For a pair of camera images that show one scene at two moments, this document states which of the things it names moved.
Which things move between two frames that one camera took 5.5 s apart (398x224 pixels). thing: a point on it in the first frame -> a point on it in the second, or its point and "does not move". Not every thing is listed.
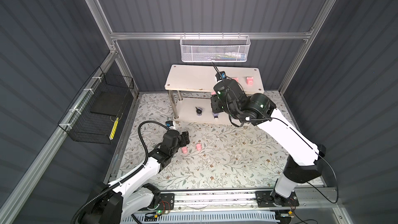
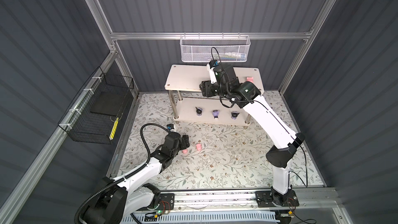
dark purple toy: (199, 111) does not move
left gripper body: (181, 141) does not move
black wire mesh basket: (91, 116) does not move
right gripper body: (216, 107) -> (210, 91)
